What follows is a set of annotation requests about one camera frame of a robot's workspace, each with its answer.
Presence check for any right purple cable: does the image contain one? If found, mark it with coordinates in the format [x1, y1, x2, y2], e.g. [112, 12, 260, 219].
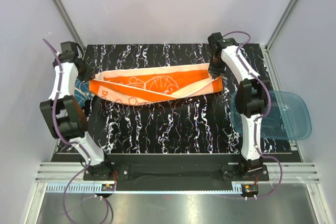
[222, 30, 283, 201]

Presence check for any slotted grey cable duct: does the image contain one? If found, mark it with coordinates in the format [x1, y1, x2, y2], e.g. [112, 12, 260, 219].
[46, 183, 243, 195]

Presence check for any purple cable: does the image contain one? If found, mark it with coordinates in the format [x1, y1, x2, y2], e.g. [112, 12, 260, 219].
[222, 30, 283, 201]
[43, 38, 113, 223]

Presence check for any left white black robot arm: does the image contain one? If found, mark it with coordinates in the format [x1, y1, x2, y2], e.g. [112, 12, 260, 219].
[39, 39, 113, 180]

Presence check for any right aluminium frame post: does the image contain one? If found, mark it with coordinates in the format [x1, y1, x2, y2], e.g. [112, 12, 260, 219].
[265, 0, 299, 52]

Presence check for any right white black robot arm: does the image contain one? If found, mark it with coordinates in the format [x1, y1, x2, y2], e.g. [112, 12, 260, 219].
[208, 32, 270, 180]

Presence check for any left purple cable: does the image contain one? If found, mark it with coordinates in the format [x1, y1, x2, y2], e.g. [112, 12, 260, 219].
[43, 38, 113, 223]

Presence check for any aluminium frame post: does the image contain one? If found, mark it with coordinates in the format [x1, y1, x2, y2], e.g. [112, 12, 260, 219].
[52, 0, 86, 48]
[265, 0, 299, 52]

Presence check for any teal and cream towel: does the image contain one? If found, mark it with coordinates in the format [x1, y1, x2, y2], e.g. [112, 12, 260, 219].
[74, 79, 95, 109]

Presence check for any right small connector board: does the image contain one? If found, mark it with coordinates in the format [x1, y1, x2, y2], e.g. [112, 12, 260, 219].
[242, 184, 259, 197]

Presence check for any left aluminium frame post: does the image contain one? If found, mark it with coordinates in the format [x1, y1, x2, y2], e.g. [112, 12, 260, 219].
[52, 0, 86, 48]

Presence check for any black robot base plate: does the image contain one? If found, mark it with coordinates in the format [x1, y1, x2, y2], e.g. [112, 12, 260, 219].
[83, 152, 270, 192]

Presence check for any aluminium front rail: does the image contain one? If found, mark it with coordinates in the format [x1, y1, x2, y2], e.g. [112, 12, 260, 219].
[36, 162, 320, 184]

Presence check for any orange cartoon print towel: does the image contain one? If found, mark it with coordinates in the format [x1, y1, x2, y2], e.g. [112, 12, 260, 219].
[89, 63, 223, 106]

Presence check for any left small connector board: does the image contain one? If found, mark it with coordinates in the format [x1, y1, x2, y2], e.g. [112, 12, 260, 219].
[101, 184, 116, 191]

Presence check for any blue translucent plastic tray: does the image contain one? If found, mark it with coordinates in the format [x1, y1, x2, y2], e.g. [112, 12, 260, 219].
[230, 90, 312, 144]

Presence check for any small connector board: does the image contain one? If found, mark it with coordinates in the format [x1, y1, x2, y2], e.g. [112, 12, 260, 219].
[101, 184, 116, 191]
[242, 184, 259, 197]

